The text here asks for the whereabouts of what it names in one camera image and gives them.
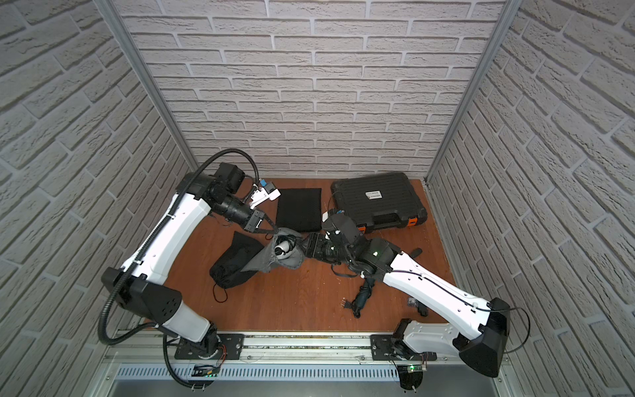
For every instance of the white hair dryer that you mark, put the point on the white hair dryer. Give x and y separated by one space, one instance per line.
283 248

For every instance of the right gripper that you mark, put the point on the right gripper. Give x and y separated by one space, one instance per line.
314 246

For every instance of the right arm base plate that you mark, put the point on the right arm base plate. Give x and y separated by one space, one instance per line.
384 348

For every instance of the grey fabric pouch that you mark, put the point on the grey fabric pouch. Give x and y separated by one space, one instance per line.
266 261

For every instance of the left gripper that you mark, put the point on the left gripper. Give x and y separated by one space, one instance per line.
255 221

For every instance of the aluminium rail frame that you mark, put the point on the aluminium rail frame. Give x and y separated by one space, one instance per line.
276 356

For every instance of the small black adapter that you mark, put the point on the small black adapter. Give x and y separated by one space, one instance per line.
422 309

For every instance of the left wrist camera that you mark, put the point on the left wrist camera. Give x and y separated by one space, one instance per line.
264 191

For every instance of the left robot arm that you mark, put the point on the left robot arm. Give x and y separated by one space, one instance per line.
138 285

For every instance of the black fabric pouch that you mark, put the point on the black fabric pouch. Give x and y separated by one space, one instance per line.
300 210

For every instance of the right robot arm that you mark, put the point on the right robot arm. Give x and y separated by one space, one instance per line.
478 329

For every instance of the black printed drawstring pouch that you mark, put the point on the black printed drawstring pouch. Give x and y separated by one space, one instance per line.
228 271

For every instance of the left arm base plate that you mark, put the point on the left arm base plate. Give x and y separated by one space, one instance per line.
218 346

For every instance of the black plastic tool case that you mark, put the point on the black plastic tool case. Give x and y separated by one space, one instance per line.
380 201

